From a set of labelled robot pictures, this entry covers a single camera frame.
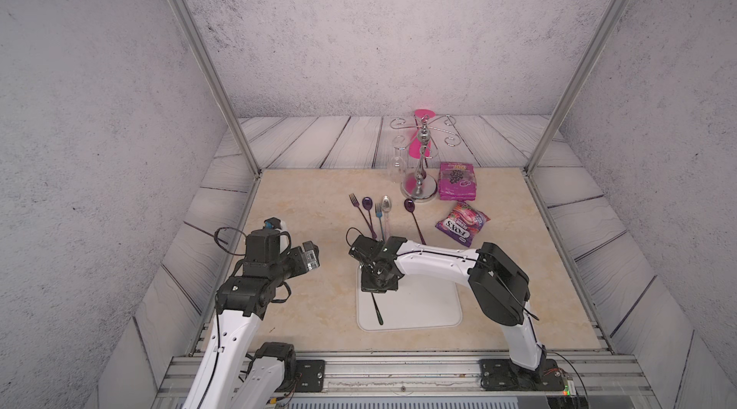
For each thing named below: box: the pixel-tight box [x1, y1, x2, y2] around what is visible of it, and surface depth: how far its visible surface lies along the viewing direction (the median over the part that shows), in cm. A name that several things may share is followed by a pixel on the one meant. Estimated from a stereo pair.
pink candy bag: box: [434, 201, 492, 248], surface depth 104 cm
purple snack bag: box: [438, 161, 477, 201], surface depth 110 cm
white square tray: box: [356, 264, 464, 332], surface depth 84 cm
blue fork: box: [374, 203, 385, 242], surface depth 110 cm
